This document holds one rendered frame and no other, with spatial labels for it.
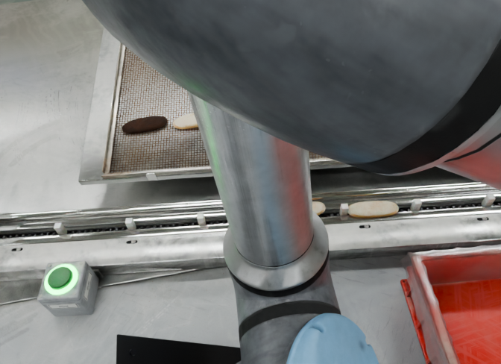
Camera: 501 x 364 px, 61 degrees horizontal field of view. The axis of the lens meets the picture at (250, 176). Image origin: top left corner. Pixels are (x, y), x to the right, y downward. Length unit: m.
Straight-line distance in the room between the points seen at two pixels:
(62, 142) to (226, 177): 0.84
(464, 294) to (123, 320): 0.60
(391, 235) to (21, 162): 0.85
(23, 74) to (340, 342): 1.20
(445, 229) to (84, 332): 0.67
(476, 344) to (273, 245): 0.50
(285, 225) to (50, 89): 1.04
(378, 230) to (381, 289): 0.11
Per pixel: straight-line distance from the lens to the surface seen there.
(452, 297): 0.85
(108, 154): 0.95
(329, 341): 0.43
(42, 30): 1.61
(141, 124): 0.96
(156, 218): 0.88
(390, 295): 0.83
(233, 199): 0.36
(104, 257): 0.85
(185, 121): 0.95
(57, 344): 0.86
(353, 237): 0.82
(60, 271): 0.81
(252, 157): 0.31
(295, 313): 0.45
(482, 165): 0.17
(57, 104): 1.27
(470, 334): 0.83
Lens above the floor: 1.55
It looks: 51 degrees down
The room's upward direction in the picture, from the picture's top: 5 degrees counter-clockwise
